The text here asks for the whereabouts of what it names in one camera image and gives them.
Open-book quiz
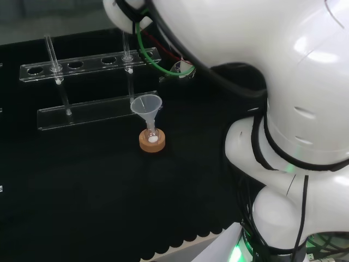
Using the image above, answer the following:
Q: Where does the small round-bottom glass flask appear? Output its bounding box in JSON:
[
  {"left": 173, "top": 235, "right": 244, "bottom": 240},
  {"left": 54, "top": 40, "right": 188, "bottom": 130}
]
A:
[{"left": 144, "top": 122, "right": 160, "bottom": 144}]

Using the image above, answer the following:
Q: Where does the clear plastic funnel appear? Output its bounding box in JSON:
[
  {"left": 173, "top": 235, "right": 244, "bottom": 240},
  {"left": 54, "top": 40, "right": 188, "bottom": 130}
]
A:
[{"left": 130, "top": 94, "right": 164, "bottom": 129}]

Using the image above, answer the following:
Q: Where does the cork ring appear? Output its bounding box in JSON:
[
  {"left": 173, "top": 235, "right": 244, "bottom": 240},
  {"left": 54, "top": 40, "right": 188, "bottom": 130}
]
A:
[{"left": 139, "top": 130, "right": 166, "bottom": 156}]

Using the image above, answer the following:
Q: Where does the green cable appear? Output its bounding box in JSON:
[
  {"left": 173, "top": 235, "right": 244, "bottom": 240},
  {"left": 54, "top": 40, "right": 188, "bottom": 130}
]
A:
[{"left": 135, "top": 21, "right": 197, "bottom": 76}]

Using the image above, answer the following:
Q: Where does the pale board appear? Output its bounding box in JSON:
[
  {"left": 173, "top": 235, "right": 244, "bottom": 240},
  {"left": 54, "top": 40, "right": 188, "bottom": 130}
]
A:
[{"left": 140, "top": 221, "right": 242, "bottom": 262}]

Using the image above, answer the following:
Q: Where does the thick black cable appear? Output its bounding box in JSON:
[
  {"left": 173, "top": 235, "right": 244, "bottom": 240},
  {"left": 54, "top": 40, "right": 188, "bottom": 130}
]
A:
[{"left": 148, "top": 0, "right": 269, "bottom": 100}]

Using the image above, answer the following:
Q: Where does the clear funnel stand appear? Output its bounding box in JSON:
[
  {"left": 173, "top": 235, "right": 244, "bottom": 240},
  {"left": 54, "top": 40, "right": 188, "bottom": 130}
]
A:
[{"left": 19, "top": 29, "right": 161, "bottom": 132}]

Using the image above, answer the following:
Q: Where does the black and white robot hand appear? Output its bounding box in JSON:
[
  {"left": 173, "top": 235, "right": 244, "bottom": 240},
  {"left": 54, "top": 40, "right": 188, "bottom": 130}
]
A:
[{"left": 178, "top": 60, "right": 197, "bottom": 80}]

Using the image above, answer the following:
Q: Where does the black bench cloth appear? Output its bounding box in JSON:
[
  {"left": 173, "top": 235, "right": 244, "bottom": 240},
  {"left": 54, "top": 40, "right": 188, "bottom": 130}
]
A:
[{"left": 0, "top": 27, "right": 269, "bottom": 262}]

